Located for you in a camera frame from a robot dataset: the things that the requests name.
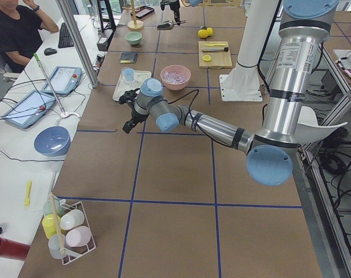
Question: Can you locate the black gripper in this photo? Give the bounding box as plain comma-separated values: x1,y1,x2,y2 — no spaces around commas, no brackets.
119,89,149,134
160,0,180,25

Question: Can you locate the steel ice scoop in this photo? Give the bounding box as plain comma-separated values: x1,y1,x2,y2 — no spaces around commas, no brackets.
156,20,187,31

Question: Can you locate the pink bowl of ice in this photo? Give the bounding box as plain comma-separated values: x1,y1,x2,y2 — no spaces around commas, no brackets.
160,64,191,90

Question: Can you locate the blue plastic cup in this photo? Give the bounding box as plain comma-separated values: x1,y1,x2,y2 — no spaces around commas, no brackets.
122,67,135,84

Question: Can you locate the white cup in rack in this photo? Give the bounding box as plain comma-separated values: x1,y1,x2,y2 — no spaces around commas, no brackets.
60,209,85,231

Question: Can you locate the green cup in rack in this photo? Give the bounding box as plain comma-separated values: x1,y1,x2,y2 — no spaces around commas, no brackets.
43,197,65,217

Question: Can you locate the pink cup in rack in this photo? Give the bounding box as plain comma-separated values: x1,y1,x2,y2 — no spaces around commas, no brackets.
65,226,92,247

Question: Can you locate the yellow cup in rack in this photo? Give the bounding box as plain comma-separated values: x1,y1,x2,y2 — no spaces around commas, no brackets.
42,213,57,239

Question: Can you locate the grey cup in rack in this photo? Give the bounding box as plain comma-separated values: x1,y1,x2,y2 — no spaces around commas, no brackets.
48,234,66,259

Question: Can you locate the yellow lemon front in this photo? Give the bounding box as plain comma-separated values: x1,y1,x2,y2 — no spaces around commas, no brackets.
198,29,209,39

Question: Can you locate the yellow lemon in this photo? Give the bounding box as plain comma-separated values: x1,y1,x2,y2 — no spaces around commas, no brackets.
206,27,213,36
198,29,209,39

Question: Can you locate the clear wine glass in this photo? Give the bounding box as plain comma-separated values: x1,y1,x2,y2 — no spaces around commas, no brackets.
121,67,135,93

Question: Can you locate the black tray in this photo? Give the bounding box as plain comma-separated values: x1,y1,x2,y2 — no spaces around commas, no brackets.
134,6,155,19

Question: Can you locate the cream bear serving tray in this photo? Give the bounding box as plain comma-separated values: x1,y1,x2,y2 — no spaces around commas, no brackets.
112,70,152,102

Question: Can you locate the yellow lemon back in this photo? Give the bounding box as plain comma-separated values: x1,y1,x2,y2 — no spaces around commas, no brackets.
206,27,213,36

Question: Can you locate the wooden stand with pole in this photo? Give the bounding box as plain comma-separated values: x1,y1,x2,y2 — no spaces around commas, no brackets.
122,0,144,31

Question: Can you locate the green ceramic bowl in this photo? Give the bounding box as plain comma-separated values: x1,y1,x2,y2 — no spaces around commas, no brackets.
125,31,142,46

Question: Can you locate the steel muddler black tip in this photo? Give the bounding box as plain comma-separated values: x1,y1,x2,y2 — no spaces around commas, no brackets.
202,47,229,53

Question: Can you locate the yellow plastic knife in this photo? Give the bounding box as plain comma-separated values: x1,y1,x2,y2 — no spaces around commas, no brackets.
204,43,226,47

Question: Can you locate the lemon slice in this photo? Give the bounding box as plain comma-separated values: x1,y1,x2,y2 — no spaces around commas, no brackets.
202,55,213,62

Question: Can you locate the grey yellow sponge cloth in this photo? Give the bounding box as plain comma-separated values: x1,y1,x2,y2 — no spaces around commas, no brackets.
119,52,138,64

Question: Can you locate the wooden cutting board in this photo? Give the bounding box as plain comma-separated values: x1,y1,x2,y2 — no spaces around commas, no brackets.
198,41,232,68

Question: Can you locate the far blue teach pendant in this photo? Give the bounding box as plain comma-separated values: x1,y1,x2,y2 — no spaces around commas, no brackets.
49,66,82,96

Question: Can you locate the blue teach pendant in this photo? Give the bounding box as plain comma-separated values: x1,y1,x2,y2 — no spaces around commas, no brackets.
49,66,82,96
2,90,56,129

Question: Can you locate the blue bowl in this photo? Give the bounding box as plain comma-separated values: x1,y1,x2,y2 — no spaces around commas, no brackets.
34,126,71,157

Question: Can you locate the black keyboard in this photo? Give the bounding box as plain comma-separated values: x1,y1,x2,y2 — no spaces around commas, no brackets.
58,23,74,49

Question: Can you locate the black computer mouse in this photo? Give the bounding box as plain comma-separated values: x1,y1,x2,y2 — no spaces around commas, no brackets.
44,47,57,56

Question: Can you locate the near blue teach pendant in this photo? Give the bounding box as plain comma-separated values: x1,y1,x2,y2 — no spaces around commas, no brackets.
2,90,56,129

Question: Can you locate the person in black shirt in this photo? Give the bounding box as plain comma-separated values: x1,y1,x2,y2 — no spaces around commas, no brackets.
0,1,59,73

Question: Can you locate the yellow plastic spoon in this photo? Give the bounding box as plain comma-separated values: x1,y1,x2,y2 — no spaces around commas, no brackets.
24,180,32,207

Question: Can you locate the white chair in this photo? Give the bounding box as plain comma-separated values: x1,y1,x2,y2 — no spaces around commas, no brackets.
294,106,347,144

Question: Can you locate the red cylinder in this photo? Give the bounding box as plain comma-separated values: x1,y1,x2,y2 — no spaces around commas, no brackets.
0,237,30,261

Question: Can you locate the aluminium frame post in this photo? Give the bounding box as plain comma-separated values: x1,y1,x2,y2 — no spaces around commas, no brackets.
56,0,98,88

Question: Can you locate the white wire cup rack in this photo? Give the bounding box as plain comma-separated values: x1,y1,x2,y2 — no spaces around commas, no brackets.
48,195,96,265

